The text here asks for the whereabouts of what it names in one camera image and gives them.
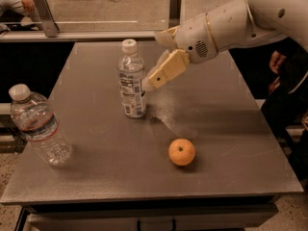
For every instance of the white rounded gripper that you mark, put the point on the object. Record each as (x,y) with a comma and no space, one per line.
(193,38)

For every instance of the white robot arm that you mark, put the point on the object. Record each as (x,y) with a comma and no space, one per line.
(236,24)

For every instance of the clear bottle with blue label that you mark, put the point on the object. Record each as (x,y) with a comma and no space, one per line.
(130,72)

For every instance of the clear bottle with red-blue label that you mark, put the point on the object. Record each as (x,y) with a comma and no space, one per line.
(35,118)

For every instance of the orange fruit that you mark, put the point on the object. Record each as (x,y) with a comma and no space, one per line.
(181,152)

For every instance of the person in black clothing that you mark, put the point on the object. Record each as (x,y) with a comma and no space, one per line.
(288,99)

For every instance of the seated person in background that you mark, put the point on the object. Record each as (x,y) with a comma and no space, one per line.
(24,7)

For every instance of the right grey metal bracket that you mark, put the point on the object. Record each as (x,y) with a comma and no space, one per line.
(174,12)

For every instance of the grey metal bracket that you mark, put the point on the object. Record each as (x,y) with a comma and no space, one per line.
(48,23)
(174,12)

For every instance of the left grey metal bracket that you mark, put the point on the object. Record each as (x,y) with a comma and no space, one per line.
(48,23)

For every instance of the grey metal rail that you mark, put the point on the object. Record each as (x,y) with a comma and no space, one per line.
(40,36)

